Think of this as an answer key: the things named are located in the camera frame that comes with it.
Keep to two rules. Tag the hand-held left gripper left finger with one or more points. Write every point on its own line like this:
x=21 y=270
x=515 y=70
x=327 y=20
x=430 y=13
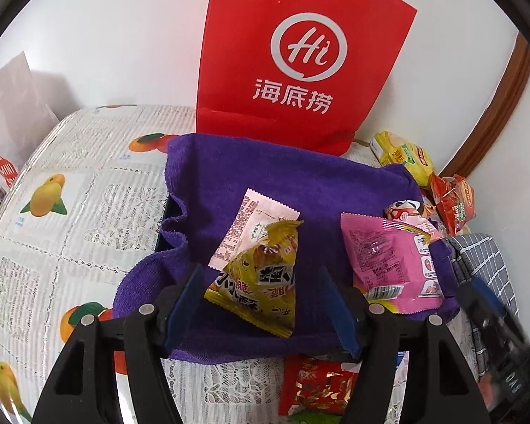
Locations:
x=183 y=309

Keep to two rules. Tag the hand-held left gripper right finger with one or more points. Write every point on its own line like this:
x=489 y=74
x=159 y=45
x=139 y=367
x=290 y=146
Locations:
x=342 y=318

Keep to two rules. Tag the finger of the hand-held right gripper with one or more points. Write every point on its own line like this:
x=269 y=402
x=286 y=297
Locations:
x=490 y=318

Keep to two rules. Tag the large pink snack packet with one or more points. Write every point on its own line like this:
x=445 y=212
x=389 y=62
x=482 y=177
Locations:
x=388 y=265

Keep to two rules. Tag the yellow triangular snack packet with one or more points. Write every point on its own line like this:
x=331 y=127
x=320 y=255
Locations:
x=256 y=287

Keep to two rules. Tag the green snack packet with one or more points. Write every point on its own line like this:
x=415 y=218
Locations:
x=318 y=420

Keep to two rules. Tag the white pink snack packet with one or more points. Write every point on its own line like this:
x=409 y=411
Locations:
x=256 y=216

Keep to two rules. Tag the pink panda snack packet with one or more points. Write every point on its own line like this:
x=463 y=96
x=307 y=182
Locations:
x=406 y=212

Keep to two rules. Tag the grey checked cloth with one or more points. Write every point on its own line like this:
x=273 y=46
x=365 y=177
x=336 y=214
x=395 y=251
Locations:
x=486 y=256

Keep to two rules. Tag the red gold snack packet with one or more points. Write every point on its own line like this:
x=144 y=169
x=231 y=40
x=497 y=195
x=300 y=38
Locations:
x=318 y=384

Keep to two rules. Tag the orange chip bag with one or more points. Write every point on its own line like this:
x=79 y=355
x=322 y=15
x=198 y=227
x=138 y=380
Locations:
x=455 y=198

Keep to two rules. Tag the fruit print tablecloth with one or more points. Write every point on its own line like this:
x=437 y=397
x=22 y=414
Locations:
x=70 y=238

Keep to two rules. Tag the purple towel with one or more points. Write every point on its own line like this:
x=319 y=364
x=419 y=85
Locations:
x=300 y=176

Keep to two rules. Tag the yellow chip bag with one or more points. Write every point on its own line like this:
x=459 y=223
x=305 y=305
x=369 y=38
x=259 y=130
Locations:
x=402 y=154

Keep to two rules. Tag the red paper bag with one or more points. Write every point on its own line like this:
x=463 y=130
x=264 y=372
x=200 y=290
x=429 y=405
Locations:
x=300 y=53

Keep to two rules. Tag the white paper bag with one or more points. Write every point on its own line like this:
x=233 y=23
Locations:
x=13 y=101

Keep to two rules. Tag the brown wooden door frame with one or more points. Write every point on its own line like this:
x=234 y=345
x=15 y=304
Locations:
x=490 y=132

